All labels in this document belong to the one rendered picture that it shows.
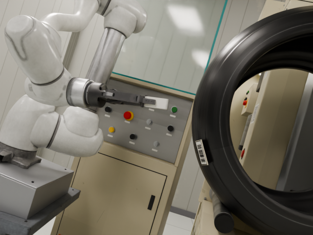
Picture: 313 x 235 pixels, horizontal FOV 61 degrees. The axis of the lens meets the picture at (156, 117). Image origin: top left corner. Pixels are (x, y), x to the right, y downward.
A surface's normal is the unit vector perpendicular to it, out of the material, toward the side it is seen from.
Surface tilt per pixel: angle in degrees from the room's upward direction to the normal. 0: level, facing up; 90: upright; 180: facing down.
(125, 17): 95
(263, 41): 83
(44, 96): 144
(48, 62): 101
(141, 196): 90
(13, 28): 64
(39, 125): 86
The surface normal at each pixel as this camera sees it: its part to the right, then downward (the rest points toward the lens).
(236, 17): -0.03, -0.04
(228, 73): -0.34, -0.18
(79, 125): 0.38, 0.00
